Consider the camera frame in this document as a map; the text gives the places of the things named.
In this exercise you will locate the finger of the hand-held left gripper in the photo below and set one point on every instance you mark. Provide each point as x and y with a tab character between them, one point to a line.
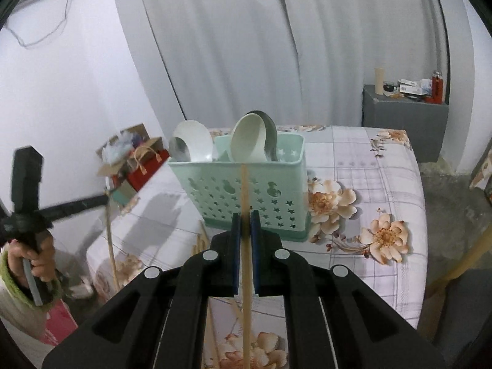
77	206

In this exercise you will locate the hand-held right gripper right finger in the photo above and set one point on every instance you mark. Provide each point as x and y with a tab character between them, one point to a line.
256	255

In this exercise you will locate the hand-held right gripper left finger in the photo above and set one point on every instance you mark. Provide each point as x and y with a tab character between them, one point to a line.
235	255

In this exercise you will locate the set of wooden chopsticks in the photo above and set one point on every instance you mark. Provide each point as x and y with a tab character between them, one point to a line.
200	242

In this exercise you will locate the single wooden chopstick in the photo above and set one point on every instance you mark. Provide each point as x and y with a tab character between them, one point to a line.
111	246
246	315

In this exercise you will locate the green plastic utensil holder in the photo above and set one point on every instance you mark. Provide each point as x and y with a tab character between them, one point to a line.
238	192

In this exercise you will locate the gray spoon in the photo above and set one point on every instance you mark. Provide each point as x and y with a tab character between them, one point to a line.
178	150

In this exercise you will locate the white plastic spoon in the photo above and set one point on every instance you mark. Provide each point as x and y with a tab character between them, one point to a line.
198	140
248	138

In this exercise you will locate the person's left forearm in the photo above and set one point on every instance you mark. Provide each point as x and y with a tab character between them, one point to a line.
17	307

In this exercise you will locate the person's left hand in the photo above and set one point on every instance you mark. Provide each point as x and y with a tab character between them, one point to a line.
45	261

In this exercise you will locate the teal paper bag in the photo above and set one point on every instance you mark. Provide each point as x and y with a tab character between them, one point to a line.
125	196

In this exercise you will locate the cardboard box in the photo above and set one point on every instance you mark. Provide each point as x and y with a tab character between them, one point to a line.
115	167

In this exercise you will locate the plastic bags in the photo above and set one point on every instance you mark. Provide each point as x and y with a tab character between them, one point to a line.
117	150

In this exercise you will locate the red gift bag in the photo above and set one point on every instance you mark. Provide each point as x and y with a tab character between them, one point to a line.
146	169

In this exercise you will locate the pink bag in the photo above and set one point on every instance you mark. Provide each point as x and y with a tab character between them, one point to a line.
59	323

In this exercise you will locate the round metal spoon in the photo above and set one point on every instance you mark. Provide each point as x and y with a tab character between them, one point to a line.
271	134

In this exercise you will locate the floral tablecloth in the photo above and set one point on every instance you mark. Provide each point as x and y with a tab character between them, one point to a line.
365	200

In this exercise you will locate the gray cabinet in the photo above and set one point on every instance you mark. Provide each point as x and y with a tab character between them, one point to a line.
403	127

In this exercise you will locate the wooden chair leg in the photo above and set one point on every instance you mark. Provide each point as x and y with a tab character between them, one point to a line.
461	269

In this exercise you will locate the pale gray curtain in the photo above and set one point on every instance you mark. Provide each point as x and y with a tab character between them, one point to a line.
288	46

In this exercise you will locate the cardboard tube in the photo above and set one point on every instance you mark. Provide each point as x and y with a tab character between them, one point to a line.
379	80

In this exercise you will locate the small white boxes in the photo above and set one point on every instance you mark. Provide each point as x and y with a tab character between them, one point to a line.
413	86

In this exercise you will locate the floral patterned cushion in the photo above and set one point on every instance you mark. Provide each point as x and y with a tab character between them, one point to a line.
482	176

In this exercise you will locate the red bottle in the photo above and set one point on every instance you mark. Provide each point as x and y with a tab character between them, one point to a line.
437	86

